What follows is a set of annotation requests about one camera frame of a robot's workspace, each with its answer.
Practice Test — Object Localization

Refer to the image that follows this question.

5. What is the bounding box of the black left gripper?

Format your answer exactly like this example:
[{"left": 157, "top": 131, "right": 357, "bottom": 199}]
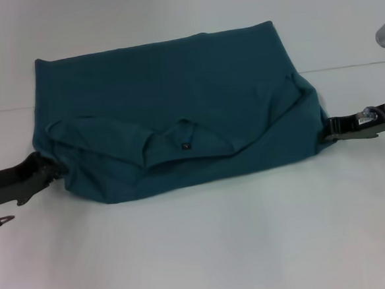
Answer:
[{"left": 0, "top": 148, "right": 71, "bottom": 209}]

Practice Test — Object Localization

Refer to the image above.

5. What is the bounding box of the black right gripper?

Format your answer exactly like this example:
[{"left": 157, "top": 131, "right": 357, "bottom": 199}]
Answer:
[{"left": 320, "top": 103, "right": 385, "bottom": 145}]

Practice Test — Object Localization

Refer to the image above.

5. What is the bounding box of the grey cable with metal plug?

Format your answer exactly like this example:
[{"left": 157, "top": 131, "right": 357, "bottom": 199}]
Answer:
[{"left": 356, "top": 104, "right": 385, "bottom": 156}]

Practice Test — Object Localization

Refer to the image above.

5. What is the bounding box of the blue t-shirt with FREE print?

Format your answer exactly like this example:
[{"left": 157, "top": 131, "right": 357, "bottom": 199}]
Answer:
[{"left": 24, "top": 16, "right": 336, "bottom": 211}]

